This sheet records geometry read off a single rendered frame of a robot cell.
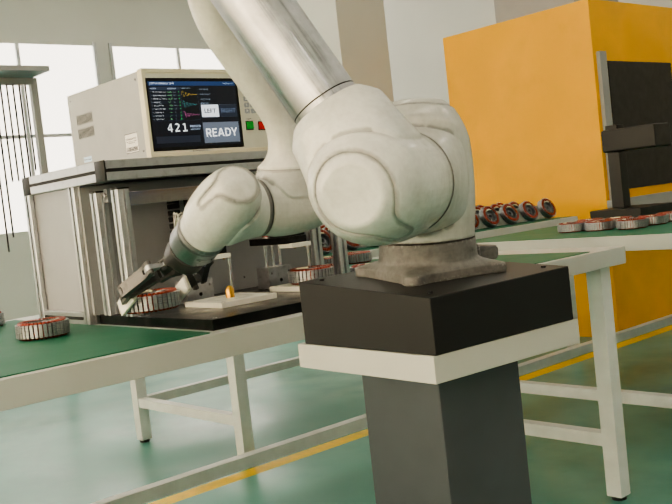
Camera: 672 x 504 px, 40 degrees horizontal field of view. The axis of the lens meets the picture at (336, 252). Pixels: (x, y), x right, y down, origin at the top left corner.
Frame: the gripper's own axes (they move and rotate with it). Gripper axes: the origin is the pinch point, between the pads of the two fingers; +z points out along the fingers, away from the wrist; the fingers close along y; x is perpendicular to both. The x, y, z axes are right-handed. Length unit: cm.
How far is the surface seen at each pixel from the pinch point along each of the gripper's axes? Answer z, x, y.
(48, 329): 25.8, 8.5, -10.9
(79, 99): 29, 70, 18
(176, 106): 5, 49, 27
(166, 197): 11.5, 28.7, 19.4
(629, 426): 76, -56, 211
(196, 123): 7, 45, 32
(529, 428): 57, -45, 140
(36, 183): 39, 52, 4
